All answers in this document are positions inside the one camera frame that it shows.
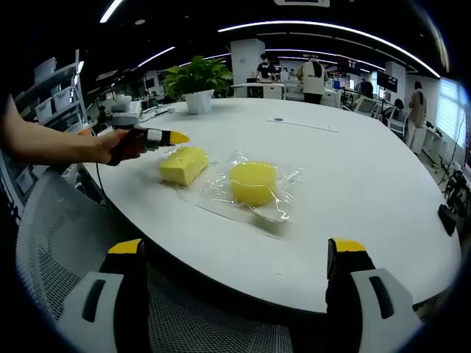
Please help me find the round yellow silicone block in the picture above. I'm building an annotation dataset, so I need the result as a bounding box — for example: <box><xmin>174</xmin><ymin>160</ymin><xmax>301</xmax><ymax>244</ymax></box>
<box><xmin>230</xmin><ymin>160</ymin><xmax>279</xmax><ymax>207</ymax></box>

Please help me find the grey mesh office chair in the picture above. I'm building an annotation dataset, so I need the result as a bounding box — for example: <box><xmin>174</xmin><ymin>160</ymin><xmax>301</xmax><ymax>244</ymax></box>
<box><xmin>14</xmin><ymin>165</ymin><xmax>295</xmax><ymax>353</ymax></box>

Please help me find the dark wall screen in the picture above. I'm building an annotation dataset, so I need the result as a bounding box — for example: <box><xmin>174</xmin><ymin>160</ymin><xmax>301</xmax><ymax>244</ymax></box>
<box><xmin>375</xmin><ymin>70</ymin><xmax>398</xmax><ymax>93</ymax></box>

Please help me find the white plant pot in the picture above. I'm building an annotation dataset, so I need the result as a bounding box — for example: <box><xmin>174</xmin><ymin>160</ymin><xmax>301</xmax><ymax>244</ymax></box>
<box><xmin>183</xmin><ymin>89</ymin><xmax>215</xmax><ymax>115</ymax></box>

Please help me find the grey storage shelf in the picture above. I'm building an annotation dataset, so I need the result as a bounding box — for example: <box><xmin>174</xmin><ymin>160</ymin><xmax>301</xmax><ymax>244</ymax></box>
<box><xmin>14</xmin><ymin>49</ymin><xmax>88</xmax><ymax>129</ymax></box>

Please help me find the white office chair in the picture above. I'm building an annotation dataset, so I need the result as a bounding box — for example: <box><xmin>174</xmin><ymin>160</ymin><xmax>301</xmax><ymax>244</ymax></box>
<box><xmin>388</xmin><ymin>108</ymin><xmax>409</xmax><ymax>137</ymax></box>

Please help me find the long curved ceiling light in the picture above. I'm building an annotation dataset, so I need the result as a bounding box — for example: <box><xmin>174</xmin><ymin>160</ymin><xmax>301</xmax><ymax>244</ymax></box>
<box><xmin>217</xmin><ymin>21</ymin><xmax>442</xmax><ymax>78</ymax></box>

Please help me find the person's left hand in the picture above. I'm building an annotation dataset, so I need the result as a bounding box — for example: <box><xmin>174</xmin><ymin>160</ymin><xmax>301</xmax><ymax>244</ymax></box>
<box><xmin>96</xmin><ymin>128</ymin><xmax>141</xmax><ymax>165</ymax></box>

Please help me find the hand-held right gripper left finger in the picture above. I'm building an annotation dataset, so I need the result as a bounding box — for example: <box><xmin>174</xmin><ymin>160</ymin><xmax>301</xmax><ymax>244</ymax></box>
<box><xmin>54</xmin><ymin>238</ymin><xmax>150</xmax><ymax>353</ymax></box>

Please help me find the yellow round sponge in wrap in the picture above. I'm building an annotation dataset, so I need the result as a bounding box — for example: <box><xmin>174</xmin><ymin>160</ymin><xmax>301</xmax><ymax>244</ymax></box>
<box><xmin>200</xmin><ymin>149</ymin><xmax>305</xmax><ymax>224</ymax></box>

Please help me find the green leafy plant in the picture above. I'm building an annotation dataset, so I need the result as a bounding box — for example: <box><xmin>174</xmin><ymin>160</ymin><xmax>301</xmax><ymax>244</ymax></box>
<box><xmin>161</xmin><ymin>54</ymin><xmax>235</xmax><ymax>101</ymax></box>

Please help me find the bright window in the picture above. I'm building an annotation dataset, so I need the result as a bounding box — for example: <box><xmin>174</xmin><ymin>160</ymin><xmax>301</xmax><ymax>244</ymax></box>
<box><xmin>436</xmin><ymin>79</ymin><xmax>468</xmax><ymax>148</ymax></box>

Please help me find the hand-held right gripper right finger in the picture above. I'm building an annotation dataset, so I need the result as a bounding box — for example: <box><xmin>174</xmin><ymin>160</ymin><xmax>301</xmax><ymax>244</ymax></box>
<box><xmin>325</xmin><ymin>237</ymin><xmax>424</xmax><ymax>353</ymax></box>

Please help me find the rectangular yellow silicone block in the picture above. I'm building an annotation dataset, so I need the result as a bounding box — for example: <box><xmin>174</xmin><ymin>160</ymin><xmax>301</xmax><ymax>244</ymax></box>
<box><xmin>158</xmin><ymin>146</ymin><xmax>210</xmax><ymax>187</ymax></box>

